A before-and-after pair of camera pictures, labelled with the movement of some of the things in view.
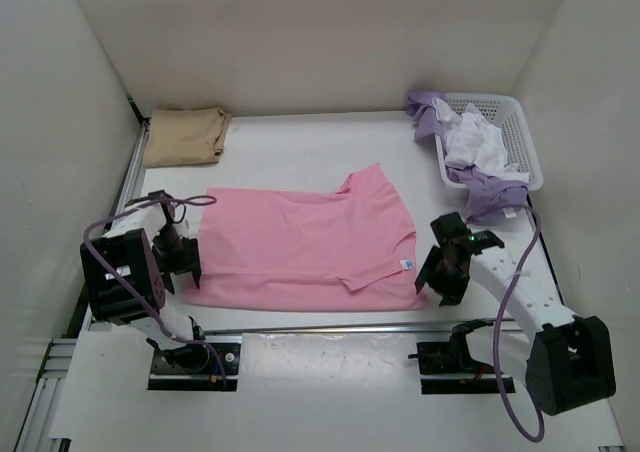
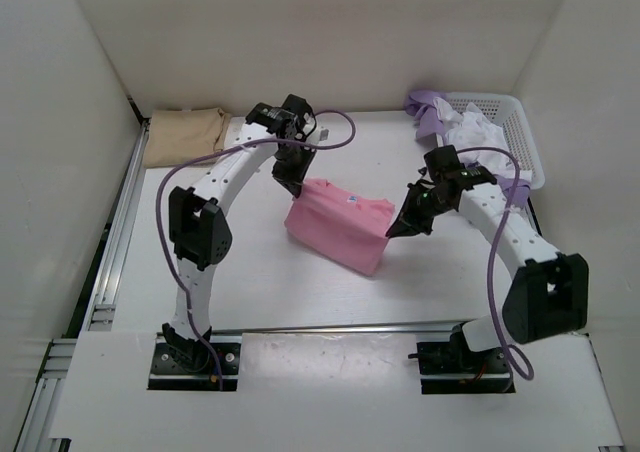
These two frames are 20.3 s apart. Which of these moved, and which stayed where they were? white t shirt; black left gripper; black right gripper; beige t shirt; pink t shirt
Moved: black left gripper; black right gripper; pink t shirt
Stayed: beige t shirt; white t shirt
